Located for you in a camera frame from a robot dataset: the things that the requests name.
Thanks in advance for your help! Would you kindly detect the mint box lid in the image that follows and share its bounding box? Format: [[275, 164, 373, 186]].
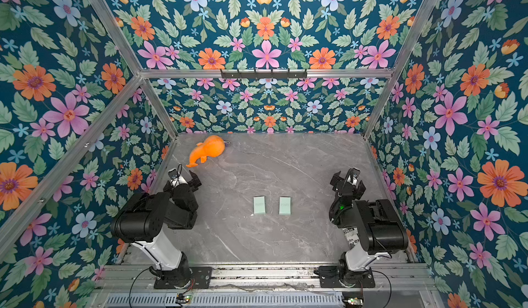
[[279, 197, 292, 216]]

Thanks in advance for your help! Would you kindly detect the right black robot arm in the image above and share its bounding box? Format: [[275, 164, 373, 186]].
[[329, 168, 409, 287]]

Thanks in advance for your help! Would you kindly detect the orange plush toy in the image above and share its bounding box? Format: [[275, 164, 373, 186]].
[[186, 135, 226, 168]]

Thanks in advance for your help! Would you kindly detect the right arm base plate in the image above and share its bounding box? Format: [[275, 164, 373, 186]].
[[313, 265, 375, 290]]

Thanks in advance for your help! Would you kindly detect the black hook rail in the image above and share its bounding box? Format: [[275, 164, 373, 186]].
[[220, 69, 308, 80]]

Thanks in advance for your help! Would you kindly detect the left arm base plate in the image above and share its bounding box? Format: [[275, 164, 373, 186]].
[[153, 267, 213, 290]]

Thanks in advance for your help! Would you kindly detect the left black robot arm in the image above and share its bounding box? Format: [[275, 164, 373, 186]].
[[111, 165, 202, 288]]

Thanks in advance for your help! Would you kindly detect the left mint green box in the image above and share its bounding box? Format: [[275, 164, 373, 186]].
[[253, 196, 266, 215]]

